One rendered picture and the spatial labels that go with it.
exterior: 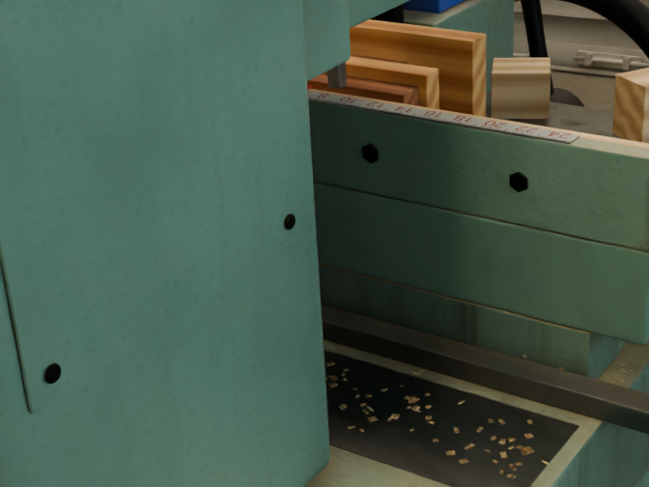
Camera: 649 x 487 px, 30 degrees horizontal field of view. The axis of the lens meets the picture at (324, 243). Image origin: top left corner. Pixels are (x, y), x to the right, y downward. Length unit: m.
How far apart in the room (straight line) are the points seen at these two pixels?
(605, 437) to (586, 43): 3.25
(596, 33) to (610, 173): 3.25
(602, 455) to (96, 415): 0.34
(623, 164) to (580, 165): 0.02
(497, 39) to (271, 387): 0.47
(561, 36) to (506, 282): 3.24
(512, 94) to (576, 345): 0.22
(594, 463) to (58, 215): 0.38
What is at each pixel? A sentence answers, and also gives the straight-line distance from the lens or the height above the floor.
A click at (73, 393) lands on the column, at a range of 0.49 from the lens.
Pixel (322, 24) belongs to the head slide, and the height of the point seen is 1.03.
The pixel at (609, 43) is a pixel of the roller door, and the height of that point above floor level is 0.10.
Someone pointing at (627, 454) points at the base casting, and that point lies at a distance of 0.78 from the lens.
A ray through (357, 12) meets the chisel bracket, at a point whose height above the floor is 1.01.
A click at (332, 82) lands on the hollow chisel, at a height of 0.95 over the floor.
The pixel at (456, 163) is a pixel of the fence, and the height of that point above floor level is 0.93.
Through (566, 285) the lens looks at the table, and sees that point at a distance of 0.72.
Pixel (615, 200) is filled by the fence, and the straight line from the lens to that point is 0.68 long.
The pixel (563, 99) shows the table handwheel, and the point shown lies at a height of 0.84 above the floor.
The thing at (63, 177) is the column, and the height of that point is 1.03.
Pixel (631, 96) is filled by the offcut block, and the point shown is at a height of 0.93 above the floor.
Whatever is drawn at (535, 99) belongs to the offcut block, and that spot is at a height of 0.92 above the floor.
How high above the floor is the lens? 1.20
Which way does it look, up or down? 25 degrees down
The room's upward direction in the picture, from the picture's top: 3 degrees counter-clockwise
